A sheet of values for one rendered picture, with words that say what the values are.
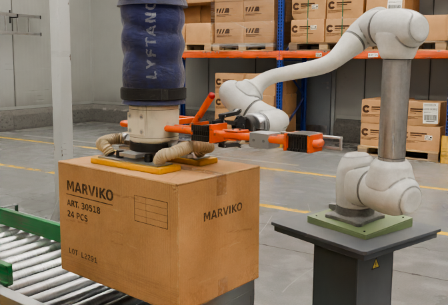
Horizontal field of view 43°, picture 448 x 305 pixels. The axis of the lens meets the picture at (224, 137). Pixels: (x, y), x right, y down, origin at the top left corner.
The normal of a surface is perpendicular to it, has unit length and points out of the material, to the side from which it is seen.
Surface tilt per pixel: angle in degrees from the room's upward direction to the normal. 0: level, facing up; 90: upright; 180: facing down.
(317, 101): 90
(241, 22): 90
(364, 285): 90
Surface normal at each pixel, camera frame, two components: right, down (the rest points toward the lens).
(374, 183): -0.87, 0.03
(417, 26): 0.46, 0.06
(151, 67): 0.22, -0.17
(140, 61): -0.17, -0.15
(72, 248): -0.65, 0.10
